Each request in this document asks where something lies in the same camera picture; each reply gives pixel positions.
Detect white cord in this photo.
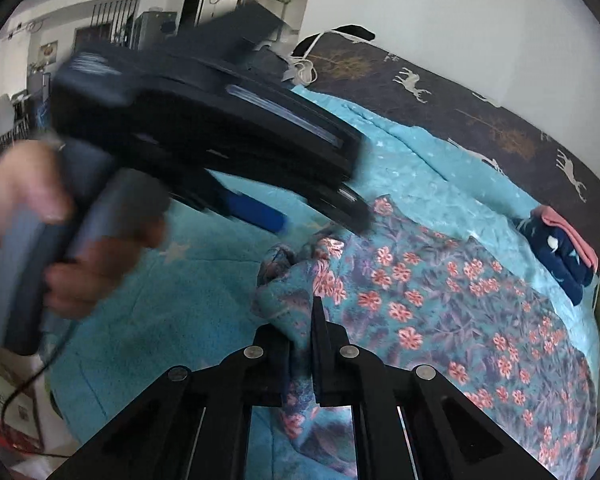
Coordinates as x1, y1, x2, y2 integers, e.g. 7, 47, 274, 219
291, 30, 361, 87

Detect floral print garment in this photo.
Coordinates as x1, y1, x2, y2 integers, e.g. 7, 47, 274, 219
252, 195, 599, 480

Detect light blue blanket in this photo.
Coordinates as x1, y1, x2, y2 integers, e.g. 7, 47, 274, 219
45, 85, 600, 480

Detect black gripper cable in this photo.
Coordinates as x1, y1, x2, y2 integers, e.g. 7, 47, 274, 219
0, 317, 83, 458

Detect cardboard box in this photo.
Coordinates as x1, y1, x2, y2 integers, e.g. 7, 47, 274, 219
0, 345, 48, 456

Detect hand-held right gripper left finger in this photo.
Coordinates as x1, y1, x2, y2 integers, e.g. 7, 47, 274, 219
45, 325, 294, 480

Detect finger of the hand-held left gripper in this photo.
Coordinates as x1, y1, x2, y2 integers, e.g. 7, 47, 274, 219
200, 175, 289, 234
300, 181, 377, 237

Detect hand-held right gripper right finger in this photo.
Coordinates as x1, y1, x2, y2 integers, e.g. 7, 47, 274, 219
311, 296, 557, 480

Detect person's left hand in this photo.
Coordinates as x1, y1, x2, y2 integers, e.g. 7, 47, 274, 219
0, 140, 171, 322

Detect grey cabinet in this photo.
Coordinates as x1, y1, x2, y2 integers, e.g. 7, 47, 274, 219
134, 9, 182, 51

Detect dark deer print sheet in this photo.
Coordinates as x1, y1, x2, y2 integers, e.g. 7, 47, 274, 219
292, 30, 600, 271

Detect white chair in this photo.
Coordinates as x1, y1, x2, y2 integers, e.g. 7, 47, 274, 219
0, 92, 31, 163

